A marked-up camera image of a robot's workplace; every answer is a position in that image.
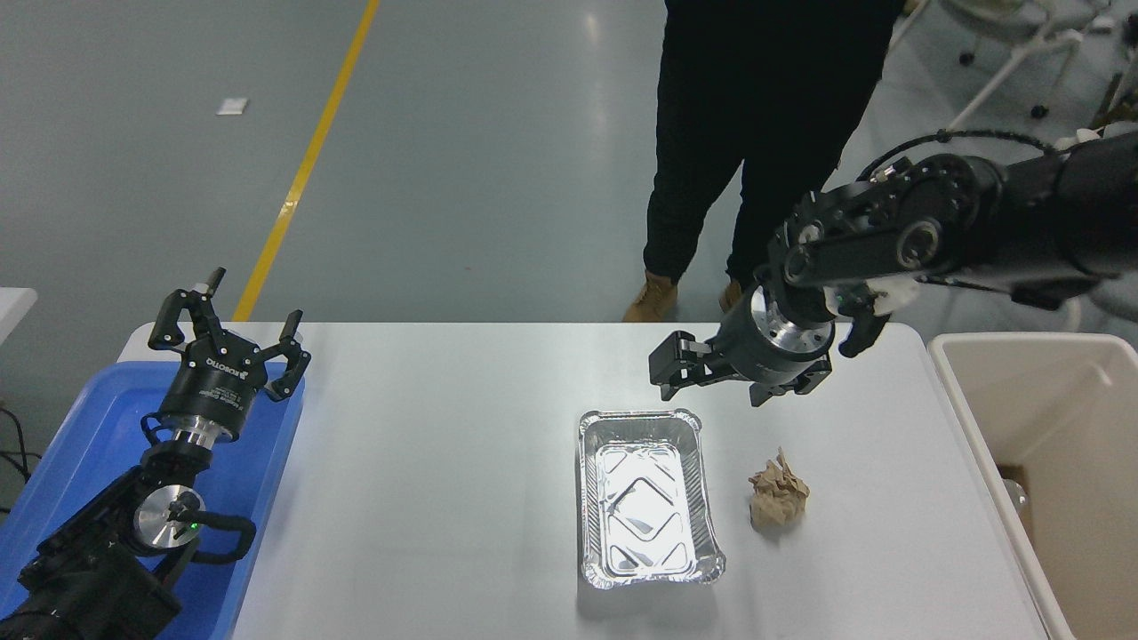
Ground blue plastic tray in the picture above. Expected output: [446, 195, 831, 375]
[0, 360, 306, 640]

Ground rectangular foil plate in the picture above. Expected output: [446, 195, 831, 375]
[576, 409, 726, 591]

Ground person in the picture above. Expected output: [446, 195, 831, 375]
[621, 0, 908, 324]

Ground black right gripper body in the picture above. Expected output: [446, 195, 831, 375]
[709, 296, 834, 389]

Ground large pale plastic bin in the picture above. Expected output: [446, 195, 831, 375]
[927, 334, 1138, 640]

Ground black floor cables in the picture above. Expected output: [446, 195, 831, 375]
[0, 404, 42, 516]

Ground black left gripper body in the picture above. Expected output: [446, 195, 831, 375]
[160, 327, 269, 442]

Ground crumpled tan paper ball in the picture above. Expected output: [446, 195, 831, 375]
[748, 448, 811, 531]

